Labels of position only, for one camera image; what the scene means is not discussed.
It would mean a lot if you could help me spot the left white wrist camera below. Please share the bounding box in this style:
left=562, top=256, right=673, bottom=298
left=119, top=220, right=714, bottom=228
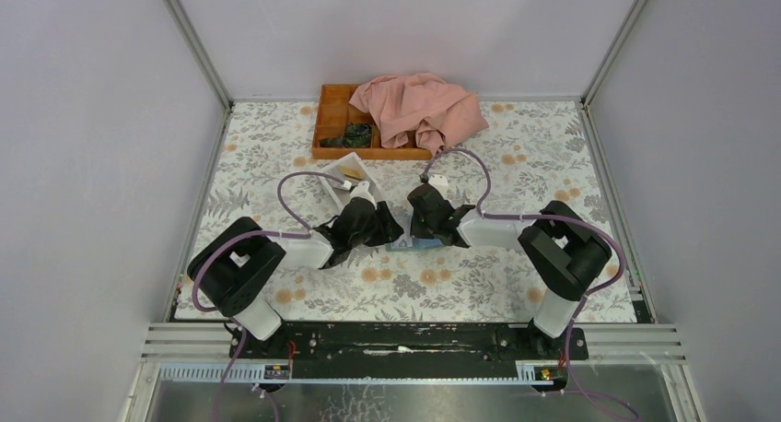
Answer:
left=335, top=180, right=377, bottom=205

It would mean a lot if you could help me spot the green card holder wallet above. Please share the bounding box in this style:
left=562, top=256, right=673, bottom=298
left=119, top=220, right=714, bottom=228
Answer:
left=385, top=216, right=443, bottom=252

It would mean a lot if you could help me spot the dark green crumpled item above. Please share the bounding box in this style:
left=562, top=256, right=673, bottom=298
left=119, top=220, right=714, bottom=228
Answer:
left=319, top=123, right=374, bottom=148

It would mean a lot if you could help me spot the white plastic card box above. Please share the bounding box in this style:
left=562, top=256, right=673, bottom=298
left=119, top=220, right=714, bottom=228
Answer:
left=319, top=152, right=384, bottom=210

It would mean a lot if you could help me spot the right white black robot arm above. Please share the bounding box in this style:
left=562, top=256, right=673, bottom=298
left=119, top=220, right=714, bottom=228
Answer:
left=407, top=183, right=626, bottom=359

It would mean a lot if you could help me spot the white slotted cable duct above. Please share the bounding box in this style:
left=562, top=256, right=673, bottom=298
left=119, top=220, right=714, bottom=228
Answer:
left=159, top=363, right=565, bottom=386

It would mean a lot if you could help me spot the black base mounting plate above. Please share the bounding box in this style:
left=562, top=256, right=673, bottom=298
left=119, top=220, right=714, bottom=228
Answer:
left=229, top=321, right=589, bottom=376

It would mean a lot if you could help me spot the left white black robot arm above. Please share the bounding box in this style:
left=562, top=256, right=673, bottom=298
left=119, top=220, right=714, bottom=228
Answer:
left=186, top=197, right=403, bottom=358

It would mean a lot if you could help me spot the wooden compartment tray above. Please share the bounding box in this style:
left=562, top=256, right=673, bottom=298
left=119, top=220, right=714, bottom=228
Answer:
left=310, top=84, right=432, bottom=160

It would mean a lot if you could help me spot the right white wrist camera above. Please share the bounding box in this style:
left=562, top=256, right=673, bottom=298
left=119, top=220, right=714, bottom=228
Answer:
left=421, top=173, right=449, bottom=196

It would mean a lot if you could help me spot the pink cloth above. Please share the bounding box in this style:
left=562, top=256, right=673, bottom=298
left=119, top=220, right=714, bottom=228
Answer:
left=349, top=73, right=489, bottom=156

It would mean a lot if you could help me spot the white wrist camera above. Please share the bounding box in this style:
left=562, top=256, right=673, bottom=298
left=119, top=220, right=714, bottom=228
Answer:
left=421, top=173, right=449, bottom=196
left=335, top=180, right=377, bottom=205

